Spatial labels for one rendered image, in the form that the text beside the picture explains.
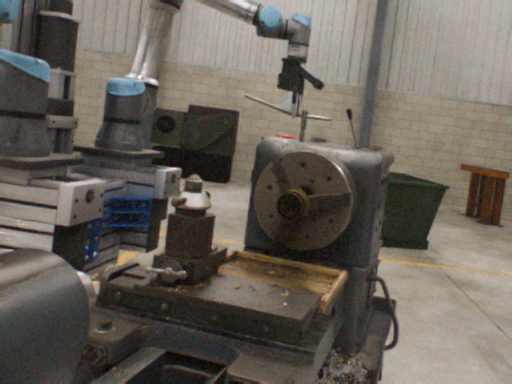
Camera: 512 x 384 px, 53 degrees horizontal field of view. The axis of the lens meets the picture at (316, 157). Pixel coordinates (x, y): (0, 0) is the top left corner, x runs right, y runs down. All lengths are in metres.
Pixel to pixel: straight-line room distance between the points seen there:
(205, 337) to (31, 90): 0.69
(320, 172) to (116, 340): 0.83
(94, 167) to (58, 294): 1.23
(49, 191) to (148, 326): 0.40
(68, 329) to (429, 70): 11.62
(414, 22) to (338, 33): 1.74
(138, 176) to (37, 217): 0.50
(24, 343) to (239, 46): 11.35
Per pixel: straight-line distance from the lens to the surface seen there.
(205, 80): 11.74
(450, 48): 12.16
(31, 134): 1.32
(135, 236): 1.73
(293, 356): 0.96
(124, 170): 1.73
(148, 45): 1.89
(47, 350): 0.55
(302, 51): 1.83
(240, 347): 0.98
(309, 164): 1.58
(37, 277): 0.56
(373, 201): 1.72
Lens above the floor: 1.30
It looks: 3 degrees down
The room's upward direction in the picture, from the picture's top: 7 degrees clockwise
